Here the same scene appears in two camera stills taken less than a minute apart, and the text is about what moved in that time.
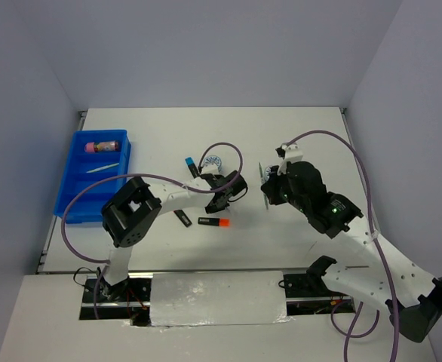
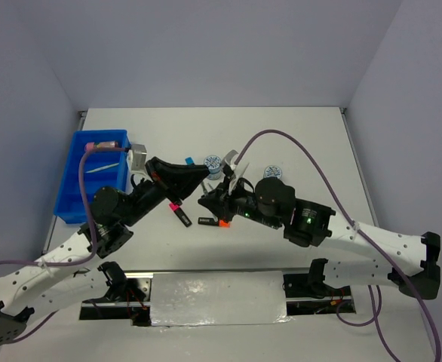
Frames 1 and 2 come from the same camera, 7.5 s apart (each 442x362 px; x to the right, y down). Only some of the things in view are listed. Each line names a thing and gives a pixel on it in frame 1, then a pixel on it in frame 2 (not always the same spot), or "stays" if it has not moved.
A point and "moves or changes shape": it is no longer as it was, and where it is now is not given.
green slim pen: [262, 182] moves or changes shape
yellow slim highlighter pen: [102, 167] stays
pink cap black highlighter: [183, 217] stays
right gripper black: [270, 187] -> [219, 200]
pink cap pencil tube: [102, 146] stays
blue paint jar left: [212, 164] stays
